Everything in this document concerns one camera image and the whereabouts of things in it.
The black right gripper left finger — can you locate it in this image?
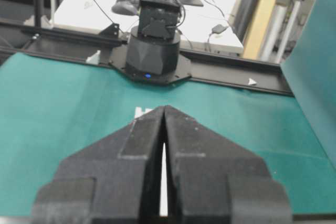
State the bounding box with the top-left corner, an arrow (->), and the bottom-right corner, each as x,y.
32,106 -> 164,223

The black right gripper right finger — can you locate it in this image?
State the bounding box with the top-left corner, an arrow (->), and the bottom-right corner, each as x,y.
164,106 -> 292,223

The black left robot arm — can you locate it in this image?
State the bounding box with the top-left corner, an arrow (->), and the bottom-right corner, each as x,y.
125,0 -> 181,80

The green table cloth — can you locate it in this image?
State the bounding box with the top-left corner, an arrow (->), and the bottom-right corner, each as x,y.
1,54 -> 335,216

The green cloth side panel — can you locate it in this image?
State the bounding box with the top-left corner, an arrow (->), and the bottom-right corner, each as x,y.
281,0 -> 335,165

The white desk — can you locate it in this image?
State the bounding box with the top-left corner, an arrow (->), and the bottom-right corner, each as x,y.
53,0 -> 243,54

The yellow pillar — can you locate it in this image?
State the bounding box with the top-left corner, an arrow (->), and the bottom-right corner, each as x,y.
242,0 -> 276,60

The black mounting rail frame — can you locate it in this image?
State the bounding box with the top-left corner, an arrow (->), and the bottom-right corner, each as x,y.
1,18 -> 293,96

